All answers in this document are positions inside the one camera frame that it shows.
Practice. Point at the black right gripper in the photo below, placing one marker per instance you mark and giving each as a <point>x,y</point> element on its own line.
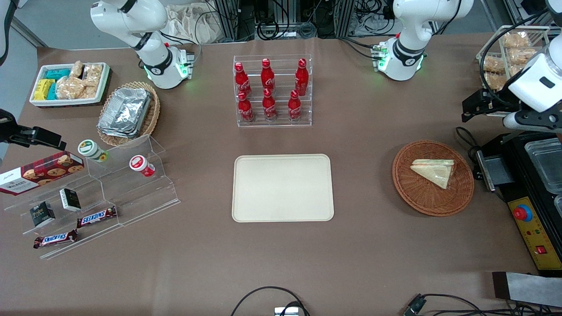
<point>9,129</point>

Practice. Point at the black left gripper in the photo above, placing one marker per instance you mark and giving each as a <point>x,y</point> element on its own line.
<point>495,101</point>

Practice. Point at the plastic-wrapped triangle sandwich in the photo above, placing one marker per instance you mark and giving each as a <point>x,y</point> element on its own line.
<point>437,172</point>

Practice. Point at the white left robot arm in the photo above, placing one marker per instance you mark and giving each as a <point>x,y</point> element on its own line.
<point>412,26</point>

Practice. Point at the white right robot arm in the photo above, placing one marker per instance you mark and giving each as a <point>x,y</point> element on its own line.
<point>131,17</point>

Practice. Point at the white rectangular snack tray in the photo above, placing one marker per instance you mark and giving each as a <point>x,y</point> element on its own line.
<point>37,102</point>

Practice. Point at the round brown wicker basket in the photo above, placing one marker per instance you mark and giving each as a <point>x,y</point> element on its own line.
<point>421,197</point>

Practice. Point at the oval light wicker basket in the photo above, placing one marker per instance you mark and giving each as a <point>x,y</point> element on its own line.
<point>153,120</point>

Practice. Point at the beige plastic serving tray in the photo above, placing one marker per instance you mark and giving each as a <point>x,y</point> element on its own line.
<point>281,188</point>

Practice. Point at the red tartan cookie box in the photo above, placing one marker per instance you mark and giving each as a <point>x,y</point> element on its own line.
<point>39,173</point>

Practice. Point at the bagged fried snack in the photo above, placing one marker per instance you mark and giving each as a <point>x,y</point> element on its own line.
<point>521,55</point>
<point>495,81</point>
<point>494,64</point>
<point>516,39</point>

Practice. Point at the teal snack pack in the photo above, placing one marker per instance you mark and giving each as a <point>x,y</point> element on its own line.
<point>58,73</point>
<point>52,92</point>

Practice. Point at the yellow snack pack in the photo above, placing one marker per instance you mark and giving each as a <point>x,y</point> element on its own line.
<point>43,89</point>

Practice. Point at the green-lidded yogurt cup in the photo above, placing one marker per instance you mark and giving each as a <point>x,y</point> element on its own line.
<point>91,149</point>

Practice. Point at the bagged rice cracker snack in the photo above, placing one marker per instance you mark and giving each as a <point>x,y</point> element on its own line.
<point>91,91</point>
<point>93,74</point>
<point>77,69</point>
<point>69,87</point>

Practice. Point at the small black carton box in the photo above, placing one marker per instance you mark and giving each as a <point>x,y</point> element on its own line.
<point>42,214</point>
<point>70,199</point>

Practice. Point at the clear plastic container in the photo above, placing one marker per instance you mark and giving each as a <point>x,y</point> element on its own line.
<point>546,164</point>
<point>558,205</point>

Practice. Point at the silver foil container stack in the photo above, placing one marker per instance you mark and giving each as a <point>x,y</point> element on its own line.
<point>125,112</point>

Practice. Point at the brown Snickers bar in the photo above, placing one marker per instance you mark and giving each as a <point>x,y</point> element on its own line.
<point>55,239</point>
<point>96,217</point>

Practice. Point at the red-lidded yogurt cup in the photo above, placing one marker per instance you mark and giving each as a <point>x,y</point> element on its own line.
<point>139,164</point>

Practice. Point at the red emergency stop button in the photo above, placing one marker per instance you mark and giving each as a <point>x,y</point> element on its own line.
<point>522,213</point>

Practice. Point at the clear acrylic stepped display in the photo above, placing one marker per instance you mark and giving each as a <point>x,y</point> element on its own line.
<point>140,197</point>

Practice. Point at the black sealing machine yellow panel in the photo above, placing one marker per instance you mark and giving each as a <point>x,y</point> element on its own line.
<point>533,237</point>

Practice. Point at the red cola bottle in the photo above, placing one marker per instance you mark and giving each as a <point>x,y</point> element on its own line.
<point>294,107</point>
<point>241,81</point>
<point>301,78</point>
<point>269,106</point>
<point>245,109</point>
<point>267,77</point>

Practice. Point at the grey and black flat strip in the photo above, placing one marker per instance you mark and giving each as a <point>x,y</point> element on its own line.
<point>531,289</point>

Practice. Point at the beige cloth bag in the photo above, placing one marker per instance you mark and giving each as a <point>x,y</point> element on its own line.
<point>189,24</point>

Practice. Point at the clear acrylic bottle rack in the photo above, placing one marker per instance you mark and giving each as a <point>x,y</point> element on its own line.
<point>283,61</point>

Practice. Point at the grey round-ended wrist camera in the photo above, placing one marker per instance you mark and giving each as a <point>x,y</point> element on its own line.
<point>533,122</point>

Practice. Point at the aluminium profile frame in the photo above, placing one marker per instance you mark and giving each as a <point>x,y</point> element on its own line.
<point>344,17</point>
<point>230,19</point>

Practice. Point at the small silver metal bracket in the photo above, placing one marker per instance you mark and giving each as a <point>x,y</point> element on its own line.
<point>286,311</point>

